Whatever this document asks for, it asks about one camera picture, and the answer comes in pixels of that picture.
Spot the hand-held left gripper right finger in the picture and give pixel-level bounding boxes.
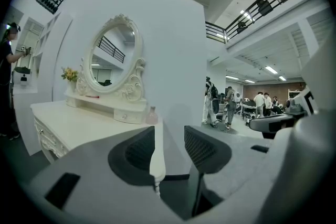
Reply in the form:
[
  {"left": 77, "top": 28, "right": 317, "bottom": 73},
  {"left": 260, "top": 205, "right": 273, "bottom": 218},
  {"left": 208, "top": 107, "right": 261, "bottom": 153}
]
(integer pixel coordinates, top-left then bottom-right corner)
[{"left": 184, "top": 125, "right": 233, "bottom": 217}]

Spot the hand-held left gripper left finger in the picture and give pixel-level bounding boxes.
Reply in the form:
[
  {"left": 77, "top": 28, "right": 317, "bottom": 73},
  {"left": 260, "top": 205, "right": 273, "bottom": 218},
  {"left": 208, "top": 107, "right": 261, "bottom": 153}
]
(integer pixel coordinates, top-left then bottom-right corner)
[{"left": 108, "top": 125, "right": 156, "bottom": 187}]

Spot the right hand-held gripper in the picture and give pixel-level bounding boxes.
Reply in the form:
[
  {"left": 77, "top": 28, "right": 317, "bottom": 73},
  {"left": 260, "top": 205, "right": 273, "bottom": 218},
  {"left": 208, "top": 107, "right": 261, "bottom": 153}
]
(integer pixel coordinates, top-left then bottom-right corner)
[{"left": 249, "top": 33, "right": 336, "bottom": 140}]

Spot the white dressing table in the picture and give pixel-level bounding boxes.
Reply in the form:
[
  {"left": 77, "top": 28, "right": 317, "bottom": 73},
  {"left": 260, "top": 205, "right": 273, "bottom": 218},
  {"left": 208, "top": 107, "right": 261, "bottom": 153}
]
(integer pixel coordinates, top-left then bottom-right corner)
[{"left": 30, "top": 93, "right": 166, "bottom": 195}]

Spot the yellow flower bouquet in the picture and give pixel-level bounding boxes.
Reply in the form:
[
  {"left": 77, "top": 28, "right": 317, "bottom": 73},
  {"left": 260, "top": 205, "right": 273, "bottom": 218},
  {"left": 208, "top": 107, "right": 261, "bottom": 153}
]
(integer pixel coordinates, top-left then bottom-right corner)
[{"left": 60, "top": 67, "right": 79, "bottom": 83}]

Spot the white and black appliance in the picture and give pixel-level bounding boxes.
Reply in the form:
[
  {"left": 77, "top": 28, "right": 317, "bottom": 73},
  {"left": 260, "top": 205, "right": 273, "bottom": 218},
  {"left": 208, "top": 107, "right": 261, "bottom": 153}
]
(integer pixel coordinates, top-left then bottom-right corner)
[{"left": 13, "top": 67, "right": 32, "bottom": 87}]

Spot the oval mirror ornate white frame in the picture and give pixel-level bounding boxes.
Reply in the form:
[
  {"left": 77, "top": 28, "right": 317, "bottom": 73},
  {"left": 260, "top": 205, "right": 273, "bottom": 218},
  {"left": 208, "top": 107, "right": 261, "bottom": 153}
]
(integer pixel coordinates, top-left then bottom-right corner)
[{"left": 76, "top": 13, "right": 148, "bottom": 103}]

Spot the white wall shelf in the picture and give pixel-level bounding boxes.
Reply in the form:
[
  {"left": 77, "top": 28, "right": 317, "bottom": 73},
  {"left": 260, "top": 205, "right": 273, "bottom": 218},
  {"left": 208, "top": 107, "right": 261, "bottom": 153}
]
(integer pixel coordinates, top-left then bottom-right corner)
[{"left": 30, "top": 12, "right": 62, "bottom": 79}]

